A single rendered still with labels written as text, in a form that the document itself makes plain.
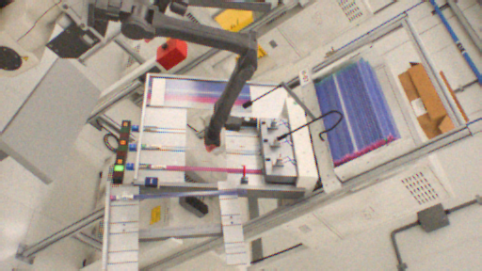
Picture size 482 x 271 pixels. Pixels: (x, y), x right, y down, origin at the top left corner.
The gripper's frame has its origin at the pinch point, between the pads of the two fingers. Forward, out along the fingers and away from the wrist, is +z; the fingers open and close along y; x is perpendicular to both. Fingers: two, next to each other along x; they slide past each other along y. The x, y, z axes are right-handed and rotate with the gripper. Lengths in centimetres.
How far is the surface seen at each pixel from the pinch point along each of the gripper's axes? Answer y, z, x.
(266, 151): -4.1, -7.6, -24.0
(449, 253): 3, 74, -167
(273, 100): 35.9, -2.6, -33.1
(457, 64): 146, 29, -206
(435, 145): -26, -44, -77
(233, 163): -6.7, -0.3, -10.8
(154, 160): -7.0, 2.9, 22.9
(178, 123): 15.6, 2.0, 13.7
